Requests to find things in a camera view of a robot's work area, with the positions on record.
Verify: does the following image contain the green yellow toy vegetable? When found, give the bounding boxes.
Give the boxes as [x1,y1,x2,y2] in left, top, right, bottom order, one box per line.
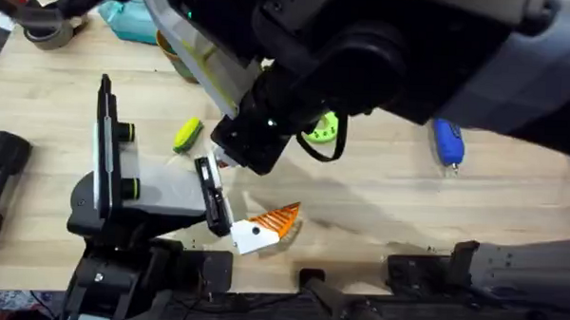
[172,116,206,156]

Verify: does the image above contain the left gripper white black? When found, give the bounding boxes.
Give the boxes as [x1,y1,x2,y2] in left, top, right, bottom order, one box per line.
[66,120,305,258]

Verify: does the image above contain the black cable loop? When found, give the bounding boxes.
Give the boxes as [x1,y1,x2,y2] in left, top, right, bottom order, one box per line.
[294,110,351,164]

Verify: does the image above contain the left wrist upright black plate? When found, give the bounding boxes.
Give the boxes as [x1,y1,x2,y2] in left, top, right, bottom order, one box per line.
[91,74,120,221]

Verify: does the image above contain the green disc with holes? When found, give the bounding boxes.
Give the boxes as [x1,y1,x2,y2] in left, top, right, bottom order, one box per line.
[303,109,341,145]

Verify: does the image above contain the teal box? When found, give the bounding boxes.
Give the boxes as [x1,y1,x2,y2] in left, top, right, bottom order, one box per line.
[96,0,162,47]

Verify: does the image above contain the grey tape roll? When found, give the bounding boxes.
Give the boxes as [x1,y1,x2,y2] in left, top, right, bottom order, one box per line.
[22,16,78,53]

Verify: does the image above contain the black tool heap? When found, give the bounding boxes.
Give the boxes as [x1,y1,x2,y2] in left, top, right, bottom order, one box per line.
[0,0,141,33]

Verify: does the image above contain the blue electric screwdriver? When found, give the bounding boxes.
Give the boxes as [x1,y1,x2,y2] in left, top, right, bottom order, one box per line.
[428,118,467,176]

